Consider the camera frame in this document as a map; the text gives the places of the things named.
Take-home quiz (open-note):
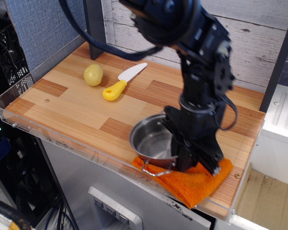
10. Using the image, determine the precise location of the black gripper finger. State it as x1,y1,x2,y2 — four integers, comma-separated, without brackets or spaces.
171,138,198,172

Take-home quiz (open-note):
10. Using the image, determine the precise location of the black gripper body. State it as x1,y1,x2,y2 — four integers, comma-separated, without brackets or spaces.
163,106,224,176

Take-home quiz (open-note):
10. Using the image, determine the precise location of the small stainless steel pot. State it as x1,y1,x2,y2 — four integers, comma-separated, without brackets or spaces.
129,114,177,177

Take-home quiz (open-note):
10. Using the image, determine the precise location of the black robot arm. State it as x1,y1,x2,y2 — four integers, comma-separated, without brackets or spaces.
122,0,235,175

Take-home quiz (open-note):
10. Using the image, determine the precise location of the orange knitted cloth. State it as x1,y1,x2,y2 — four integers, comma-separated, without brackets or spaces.
131,156,234,209

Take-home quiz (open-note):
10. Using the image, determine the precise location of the yellow potato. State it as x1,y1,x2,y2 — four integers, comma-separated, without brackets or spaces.
84,64,103,86

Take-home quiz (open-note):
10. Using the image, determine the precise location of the clear acrylic table guard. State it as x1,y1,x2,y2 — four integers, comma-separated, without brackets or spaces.
0,80,252,225

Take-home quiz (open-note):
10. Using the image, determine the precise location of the yellow handled plastic knife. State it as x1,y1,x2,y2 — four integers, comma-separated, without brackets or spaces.
102,63,148,101

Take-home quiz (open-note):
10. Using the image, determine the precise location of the dark grey right post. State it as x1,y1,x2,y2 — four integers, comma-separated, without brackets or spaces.
259,29,288,113

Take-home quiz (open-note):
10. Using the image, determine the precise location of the dark grey post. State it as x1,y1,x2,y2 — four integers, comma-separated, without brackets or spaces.
83,0,108,61
259,29,288,113

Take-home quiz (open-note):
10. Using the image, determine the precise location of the dark grey left post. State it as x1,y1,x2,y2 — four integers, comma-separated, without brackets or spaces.
83,0,108,61

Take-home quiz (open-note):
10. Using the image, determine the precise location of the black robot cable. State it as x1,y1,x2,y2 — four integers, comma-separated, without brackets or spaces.
59,0,164,61

